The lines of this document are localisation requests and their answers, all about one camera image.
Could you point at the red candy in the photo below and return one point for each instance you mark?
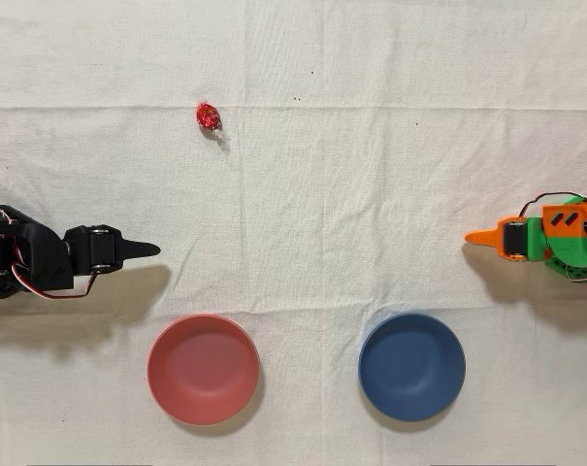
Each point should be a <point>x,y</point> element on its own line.
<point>208,116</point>

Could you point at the red bowl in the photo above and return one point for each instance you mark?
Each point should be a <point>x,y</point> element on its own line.
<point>203,369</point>

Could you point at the white tablecloth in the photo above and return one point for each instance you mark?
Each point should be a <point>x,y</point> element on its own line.
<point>322,194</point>

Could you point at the blue bowl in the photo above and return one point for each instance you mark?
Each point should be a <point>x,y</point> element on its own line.
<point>412,366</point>

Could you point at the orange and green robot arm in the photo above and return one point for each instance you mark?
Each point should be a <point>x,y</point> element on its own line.
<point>564,242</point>

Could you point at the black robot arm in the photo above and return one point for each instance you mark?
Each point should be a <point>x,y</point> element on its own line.
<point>41,257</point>

